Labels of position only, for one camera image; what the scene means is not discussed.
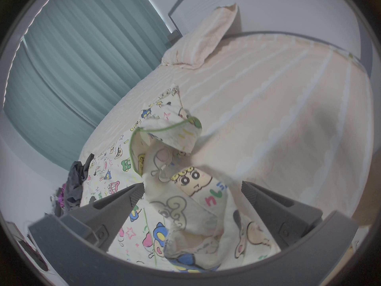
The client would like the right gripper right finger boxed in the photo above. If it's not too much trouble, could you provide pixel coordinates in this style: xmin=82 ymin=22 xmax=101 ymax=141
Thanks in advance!
xmin=241 ymin=181 xmax=323 ymax=251

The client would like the black garment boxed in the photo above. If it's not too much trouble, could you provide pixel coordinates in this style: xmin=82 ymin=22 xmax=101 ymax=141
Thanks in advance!
xmin=65 ymin=153 xmax=95 ymax=211

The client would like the white printed pyjama top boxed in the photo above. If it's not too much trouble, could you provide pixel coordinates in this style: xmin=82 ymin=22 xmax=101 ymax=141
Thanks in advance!
xmin=79 ymin=85 xmax=282 ymax=275

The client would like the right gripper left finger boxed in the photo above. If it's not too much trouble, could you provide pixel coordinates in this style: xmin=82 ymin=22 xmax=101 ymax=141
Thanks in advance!
xmin=60 ymin=182 xmax=145 ymax=252

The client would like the bed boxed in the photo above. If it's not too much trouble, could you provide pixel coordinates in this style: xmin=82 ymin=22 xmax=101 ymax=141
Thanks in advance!
xmin=78 ymin=0 xmax=381 ymax=255

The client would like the blue-green curtain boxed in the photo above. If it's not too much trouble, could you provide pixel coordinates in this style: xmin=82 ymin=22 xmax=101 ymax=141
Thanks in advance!
xmin=3 ymin=36 xmax=96 ymax=170
xmin=22 ymin=0 xmax=182 ymax=127

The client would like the pile of clothes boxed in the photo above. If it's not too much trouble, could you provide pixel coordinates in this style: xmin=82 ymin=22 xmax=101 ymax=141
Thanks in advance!
xmin=51 ymin=184 xmax=67 ymax=217

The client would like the pale pink striped pillow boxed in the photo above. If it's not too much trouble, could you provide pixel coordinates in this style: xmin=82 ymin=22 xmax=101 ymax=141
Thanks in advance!
xmin=161 ymin=3 xmax=239 ymax=70

